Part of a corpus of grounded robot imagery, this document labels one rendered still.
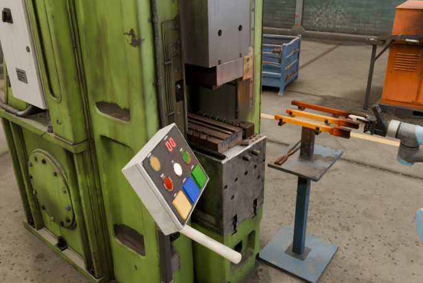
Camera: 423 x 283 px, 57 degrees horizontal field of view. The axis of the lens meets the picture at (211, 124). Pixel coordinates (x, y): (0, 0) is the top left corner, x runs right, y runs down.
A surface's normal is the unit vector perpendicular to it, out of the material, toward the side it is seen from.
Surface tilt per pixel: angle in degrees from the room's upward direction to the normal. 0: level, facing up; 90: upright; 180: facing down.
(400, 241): 0
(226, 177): 90
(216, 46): 90
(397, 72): 90
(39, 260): 0
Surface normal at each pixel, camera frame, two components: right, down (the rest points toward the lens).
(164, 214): -0.26, 0.39
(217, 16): 0.77, 0.24
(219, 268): -0.64, 0.31
